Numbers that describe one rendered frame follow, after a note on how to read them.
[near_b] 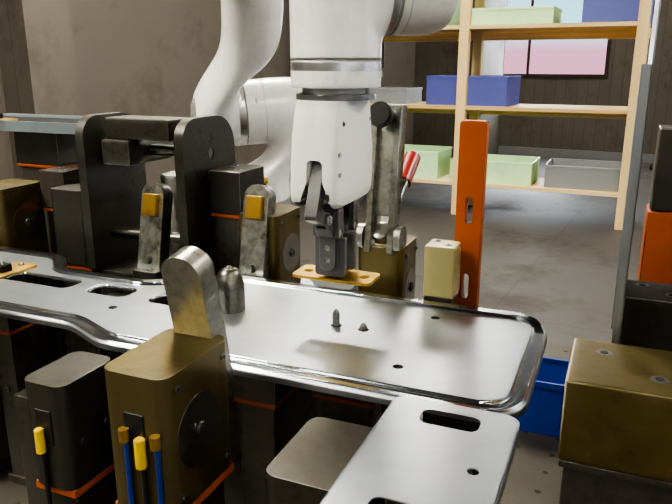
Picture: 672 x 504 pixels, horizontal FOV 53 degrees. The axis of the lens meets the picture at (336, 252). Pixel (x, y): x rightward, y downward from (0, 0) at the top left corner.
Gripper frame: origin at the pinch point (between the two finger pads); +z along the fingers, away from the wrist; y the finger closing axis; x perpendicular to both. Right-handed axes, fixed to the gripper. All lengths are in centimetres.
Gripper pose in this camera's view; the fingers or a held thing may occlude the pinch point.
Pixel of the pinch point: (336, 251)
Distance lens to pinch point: 67.6
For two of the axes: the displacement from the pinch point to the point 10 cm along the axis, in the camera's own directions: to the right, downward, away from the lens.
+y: -3.9, 2.5, -8.9
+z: 0.0, 9.6, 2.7
